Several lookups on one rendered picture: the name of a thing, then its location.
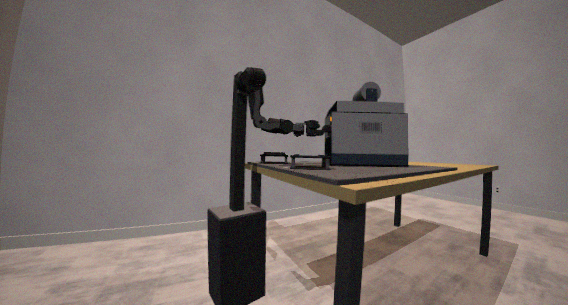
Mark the grey cylinder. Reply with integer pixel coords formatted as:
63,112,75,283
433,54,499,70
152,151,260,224
353,82,381,101

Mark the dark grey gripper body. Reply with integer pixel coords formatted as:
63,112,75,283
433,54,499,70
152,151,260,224
302,120,320,136

